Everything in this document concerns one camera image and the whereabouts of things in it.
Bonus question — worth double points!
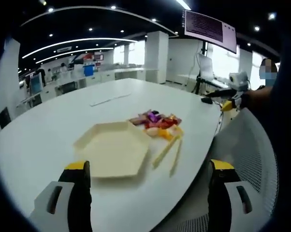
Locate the blue storage bin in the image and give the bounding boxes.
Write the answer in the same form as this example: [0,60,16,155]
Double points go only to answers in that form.
[83,65,95,78]

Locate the white mesh office chair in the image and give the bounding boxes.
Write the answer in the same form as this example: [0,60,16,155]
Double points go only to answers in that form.
[171,108,279,232]

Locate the cream hexagonal container tray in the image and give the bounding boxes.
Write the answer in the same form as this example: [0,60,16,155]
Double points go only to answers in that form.
[73,120,151,179]

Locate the pale yellow chopsticks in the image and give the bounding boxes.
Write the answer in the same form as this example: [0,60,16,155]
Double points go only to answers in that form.
[152,131,185,176]

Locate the black office chair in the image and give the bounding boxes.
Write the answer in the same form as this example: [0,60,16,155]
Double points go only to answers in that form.
[0,107,12,130]

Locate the light blue screen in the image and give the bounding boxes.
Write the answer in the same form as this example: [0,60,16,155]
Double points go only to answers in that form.
[30,73,44,94]

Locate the white laptop on stand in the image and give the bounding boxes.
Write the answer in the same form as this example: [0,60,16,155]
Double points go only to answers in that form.
[196,53,215,82]

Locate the pile of candy food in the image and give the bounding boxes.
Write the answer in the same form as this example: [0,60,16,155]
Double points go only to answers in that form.
[129,109,183,141]

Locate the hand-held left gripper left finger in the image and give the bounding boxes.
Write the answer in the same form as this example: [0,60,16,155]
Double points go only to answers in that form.
[29,160,92,232]

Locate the large computer monitor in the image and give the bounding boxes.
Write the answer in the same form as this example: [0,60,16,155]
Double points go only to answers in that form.
[183,10,238,54]

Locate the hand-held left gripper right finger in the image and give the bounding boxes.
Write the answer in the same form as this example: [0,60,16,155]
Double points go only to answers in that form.
[207,159,261,232]

